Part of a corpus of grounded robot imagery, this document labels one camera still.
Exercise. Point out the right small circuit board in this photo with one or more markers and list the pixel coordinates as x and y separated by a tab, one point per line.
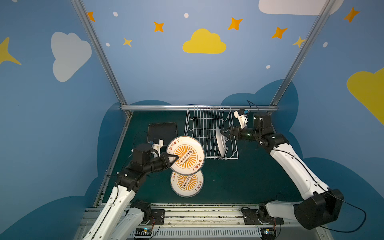
268	234

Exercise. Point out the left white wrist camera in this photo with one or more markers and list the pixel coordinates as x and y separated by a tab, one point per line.
156	144

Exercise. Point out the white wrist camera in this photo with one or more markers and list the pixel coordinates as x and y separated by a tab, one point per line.
156	144
242	116

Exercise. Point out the white wire dish rack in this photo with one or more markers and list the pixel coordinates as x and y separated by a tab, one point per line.
201	124

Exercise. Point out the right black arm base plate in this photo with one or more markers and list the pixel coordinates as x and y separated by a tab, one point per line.
250	216

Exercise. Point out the left aluminium frame post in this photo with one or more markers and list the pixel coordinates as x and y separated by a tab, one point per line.
87	24

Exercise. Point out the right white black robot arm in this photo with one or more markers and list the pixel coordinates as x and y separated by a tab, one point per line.
320	205

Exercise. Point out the left small circuit board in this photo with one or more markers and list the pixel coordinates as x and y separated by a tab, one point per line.
142	233

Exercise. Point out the small circuit board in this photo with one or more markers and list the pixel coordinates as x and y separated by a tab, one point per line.
268	234
142	233

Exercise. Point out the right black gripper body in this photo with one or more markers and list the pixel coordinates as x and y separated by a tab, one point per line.
234	133

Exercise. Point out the front aluminium rail bed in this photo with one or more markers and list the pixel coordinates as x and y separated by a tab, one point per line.
223	222

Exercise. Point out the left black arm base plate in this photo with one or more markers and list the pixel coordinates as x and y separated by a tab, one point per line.
154	217

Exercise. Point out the rear aluminium frame rail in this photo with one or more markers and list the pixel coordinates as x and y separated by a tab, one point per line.
177	108

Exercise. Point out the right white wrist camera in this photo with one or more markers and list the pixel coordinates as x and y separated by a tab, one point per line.
242	116

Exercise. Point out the aluminium frame post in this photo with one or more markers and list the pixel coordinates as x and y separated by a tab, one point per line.
304	50
87	24

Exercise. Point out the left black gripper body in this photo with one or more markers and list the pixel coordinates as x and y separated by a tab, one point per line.
164	160

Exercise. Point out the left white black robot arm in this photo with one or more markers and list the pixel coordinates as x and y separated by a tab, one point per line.
109	225

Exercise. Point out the white round plate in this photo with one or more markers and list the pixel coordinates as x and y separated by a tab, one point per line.
187	186
191	155
221	142

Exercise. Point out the right aluminium frame post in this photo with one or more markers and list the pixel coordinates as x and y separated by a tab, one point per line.
304	50

